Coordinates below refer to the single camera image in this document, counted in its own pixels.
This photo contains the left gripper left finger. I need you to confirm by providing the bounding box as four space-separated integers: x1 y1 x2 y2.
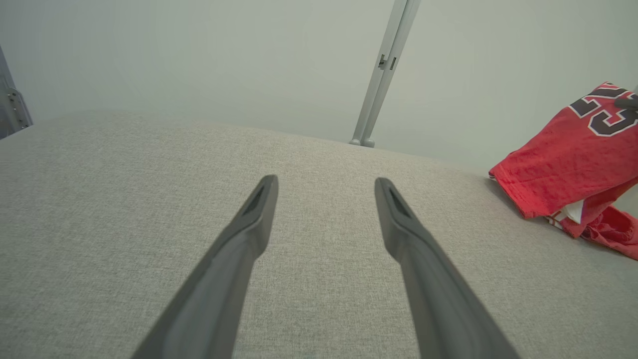
131 175 279 359

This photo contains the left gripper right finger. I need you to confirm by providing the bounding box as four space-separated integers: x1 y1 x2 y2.
374 177 521 359

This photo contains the grey metal frame bracket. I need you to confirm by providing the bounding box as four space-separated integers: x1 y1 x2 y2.
0 44 33 141

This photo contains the red white jersey shirt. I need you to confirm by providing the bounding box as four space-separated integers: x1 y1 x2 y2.
488 82 638 237

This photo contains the grey double partition post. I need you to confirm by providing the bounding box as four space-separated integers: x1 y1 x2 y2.
349 0 422 148

